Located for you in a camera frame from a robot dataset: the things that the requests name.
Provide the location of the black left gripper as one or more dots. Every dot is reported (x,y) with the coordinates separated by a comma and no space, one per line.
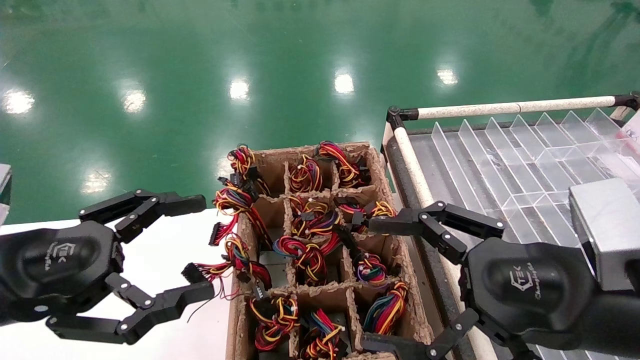
(55,265)

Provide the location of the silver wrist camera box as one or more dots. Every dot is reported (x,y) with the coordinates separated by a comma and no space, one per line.
(610,230)

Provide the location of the clear acrylic divider tray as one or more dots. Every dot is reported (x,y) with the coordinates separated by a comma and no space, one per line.
(500,165)

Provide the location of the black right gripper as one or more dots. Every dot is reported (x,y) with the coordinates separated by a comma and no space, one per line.
(530,290)

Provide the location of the brown cardboard divider box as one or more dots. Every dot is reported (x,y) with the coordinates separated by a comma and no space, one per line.
(320,295)

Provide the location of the clear bag with red print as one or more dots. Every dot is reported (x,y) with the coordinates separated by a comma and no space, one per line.
(634,131)

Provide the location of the black tube corner joint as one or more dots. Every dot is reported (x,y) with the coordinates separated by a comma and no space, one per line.
(395,114)
(631,101)

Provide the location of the long white cart rail tube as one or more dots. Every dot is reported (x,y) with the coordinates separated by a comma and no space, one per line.
(500,107)
(415,165)

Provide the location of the grey metal object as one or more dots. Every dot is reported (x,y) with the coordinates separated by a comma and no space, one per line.
(4,180)

